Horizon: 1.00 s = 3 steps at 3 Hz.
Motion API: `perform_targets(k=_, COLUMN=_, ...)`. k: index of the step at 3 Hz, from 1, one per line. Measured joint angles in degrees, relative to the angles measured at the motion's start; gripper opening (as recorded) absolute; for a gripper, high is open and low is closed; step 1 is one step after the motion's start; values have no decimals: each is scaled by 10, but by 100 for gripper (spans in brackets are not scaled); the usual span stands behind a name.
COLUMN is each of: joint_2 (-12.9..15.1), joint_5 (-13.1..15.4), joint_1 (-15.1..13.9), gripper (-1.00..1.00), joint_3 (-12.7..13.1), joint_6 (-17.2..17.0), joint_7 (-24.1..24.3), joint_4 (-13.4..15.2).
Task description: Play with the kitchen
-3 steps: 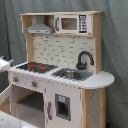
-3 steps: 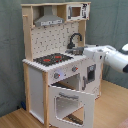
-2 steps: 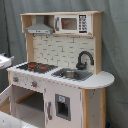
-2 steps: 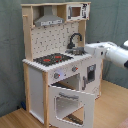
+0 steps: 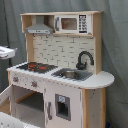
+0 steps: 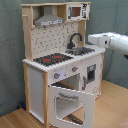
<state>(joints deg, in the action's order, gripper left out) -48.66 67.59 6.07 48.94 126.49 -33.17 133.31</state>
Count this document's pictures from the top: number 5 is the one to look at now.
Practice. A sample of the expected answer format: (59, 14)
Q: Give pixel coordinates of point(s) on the white cupboard door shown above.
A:
(63, 106)

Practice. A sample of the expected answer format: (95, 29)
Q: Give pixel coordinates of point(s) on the white toy microwave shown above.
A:
(73, 24)

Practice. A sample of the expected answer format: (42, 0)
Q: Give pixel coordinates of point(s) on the white oven door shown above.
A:
(7, 94)

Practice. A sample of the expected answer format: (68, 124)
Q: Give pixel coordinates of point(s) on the left red stove knob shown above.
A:
(15, 79)

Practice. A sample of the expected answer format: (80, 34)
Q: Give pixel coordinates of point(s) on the grey range hood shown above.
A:
(39, 27)

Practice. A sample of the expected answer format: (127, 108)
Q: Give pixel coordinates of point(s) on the red stove knob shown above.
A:
(15, 79)
(34, 84)

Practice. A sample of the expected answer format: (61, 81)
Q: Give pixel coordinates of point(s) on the wooden toy kitchen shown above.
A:
(64, 50)

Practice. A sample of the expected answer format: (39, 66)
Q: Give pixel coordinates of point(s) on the right red stove knob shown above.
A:
(34, 84)

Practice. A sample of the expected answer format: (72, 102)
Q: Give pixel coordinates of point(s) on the black toy stovetop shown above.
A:
(37, 67)

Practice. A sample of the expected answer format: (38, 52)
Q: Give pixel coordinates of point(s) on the grey toy sink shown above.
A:
(72, 74)

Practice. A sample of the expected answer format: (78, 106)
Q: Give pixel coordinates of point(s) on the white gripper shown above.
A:
(6, 53)

